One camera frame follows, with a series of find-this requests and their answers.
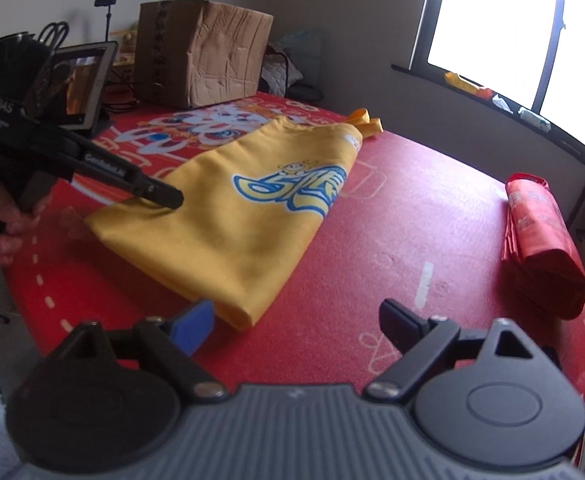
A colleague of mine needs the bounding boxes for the black scissors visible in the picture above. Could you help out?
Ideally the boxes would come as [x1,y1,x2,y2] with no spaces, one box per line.
[36,21,70,50]

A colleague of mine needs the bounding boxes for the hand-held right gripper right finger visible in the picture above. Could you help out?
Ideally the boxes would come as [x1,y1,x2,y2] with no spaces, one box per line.
[365,299,538,401]

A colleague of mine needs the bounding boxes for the orange packet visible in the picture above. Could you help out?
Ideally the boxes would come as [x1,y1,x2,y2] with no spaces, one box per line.
[445,72,493,101]

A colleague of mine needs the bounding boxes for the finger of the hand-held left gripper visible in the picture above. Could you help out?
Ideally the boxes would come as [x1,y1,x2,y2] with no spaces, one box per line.
[70,150,184,210]

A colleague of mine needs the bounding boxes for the person's left hand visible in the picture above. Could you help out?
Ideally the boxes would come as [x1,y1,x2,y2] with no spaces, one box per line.
[0,162,56,266]

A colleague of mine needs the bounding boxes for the light blue plastic bag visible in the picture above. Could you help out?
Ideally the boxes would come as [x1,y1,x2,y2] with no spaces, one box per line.
[277,30,331,86]

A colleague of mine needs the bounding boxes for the grey tablet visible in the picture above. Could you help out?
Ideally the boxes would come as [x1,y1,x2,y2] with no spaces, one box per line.
[47,41,119,133]

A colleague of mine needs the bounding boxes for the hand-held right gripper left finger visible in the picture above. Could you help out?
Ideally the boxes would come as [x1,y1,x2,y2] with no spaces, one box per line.
[47,299,226,401]

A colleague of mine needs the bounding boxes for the window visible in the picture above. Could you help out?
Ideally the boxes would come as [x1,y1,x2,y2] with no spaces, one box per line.
[413,0,585,166]

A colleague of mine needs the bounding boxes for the black round seat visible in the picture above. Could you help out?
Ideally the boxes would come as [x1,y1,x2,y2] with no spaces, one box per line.
[285,82,323,106]

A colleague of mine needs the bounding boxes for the yellow shopping bag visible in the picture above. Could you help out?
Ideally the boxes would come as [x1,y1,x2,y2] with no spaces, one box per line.
[85,107,384,331]

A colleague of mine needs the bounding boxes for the red folded shopping bag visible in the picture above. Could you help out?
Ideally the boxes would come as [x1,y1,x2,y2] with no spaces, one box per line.
[501,172,585,321]

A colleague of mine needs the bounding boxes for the red printed table mat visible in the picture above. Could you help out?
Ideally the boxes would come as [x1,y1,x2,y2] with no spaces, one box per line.
[0,91,585,463]

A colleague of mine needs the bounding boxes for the black phone holder tripod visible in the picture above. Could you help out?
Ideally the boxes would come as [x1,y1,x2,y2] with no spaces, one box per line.
[94,0,119,43]

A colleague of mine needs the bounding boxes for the quilted storage bag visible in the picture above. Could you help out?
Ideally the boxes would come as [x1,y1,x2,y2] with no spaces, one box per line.
[260,45,304,96]

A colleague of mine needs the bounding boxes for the brown cardboard box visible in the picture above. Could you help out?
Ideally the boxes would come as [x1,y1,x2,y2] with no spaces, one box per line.
[135,0,274,109]

